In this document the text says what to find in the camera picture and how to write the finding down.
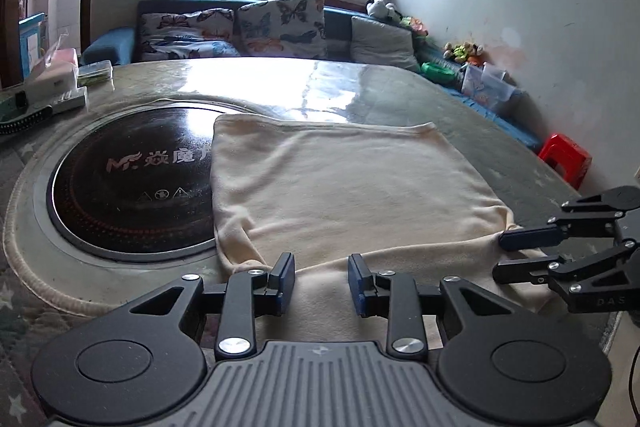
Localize cream sweater garment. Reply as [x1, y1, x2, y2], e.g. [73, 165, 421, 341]
[209, 112, 557, 343]

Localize red plastic stool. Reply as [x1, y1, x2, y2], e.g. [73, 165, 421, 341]
[538, 133, 592, 190]

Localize clear plastic storage box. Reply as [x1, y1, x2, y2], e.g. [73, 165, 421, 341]
[461, 65, 520, 117]

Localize black round induction cooktop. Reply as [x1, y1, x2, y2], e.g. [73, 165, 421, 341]
[47, 104, 223, 263]

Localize green bowl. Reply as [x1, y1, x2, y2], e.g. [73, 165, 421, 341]
[420, 62, 458, 86]

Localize colourful plush toys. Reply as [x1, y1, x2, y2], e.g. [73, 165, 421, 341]
[442, 42, 484, 66]

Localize grey quilted star table cover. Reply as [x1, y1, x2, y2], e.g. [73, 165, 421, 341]
[0, 56, 622, 427]

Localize grey cushion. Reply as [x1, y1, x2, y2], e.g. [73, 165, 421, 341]
[350, 16, 420, 72]

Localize butterfly pillow lying flat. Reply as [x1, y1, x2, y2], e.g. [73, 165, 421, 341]
[139, 9, 241, 62]

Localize panda plush toy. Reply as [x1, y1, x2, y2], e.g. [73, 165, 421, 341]
[366, 0, 402, 24]

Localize green packet on table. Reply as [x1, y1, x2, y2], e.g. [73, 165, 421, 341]
[77, 60, 113, 87]

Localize butterfly pillow upright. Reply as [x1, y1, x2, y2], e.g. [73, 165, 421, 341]
[236, 0, 328, 60]

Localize blue sofa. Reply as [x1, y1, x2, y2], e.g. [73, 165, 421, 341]
[80, 0, 544, 153]

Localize pink white tissue box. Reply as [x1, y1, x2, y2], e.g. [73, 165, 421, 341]
[23, 48, 87, 115]

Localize blue smart watch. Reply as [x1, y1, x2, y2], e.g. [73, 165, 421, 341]
[0, 91, 53, 136]

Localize blue white box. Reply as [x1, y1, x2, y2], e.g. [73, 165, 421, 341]
[18, 12, 47, 79]

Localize black cable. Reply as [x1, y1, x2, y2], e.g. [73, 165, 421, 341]
[627, 340, 640, 408]

